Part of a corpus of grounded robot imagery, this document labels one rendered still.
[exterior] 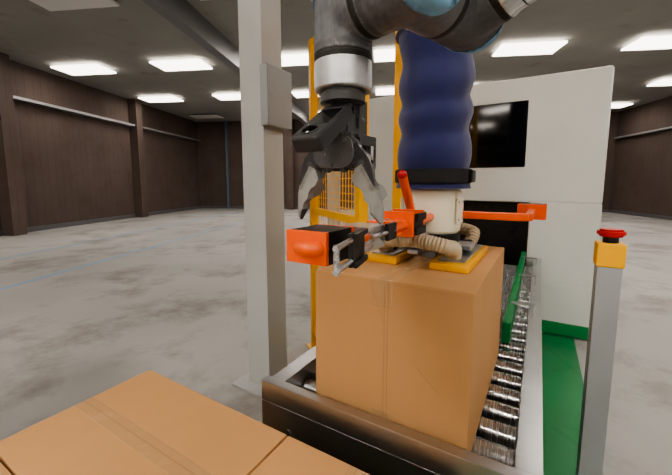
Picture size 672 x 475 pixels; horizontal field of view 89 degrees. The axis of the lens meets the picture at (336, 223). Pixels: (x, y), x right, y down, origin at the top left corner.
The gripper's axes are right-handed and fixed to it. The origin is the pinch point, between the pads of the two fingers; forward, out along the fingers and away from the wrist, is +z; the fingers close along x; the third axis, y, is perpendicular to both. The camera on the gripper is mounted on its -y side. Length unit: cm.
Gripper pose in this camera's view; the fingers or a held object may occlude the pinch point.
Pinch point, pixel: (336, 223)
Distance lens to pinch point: 54.2
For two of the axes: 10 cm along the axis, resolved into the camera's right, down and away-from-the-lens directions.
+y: 5.2, -1.0, 8.5
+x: -8.5, -0.6, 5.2
